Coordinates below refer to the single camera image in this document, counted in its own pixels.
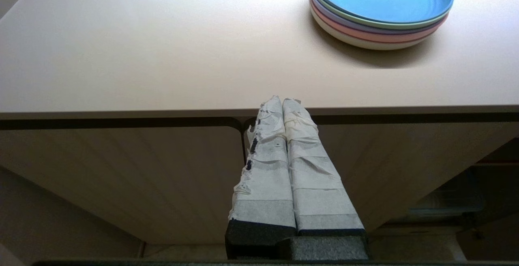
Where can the purple plate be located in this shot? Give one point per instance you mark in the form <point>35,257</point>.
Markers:
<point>352,26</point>

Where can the pink plate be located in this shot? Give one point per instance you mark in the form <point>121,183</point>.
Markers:
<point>365,35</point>

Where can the beige cabinet door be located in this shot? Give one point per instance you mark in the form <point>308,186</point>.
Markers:
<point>405,156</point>
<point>142,176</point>

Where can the green plate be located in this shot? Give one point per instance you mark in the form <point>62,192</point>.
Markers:
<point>425,25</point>

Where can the cream plate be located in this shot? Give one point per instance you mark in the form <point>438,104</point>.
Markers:
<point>365,43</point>

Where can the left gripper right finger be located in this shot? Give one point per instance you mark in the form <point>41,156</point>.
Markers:
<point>320,193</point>

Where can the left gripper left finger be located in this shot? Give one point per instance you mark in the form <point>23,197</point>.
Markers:
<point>265,185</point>

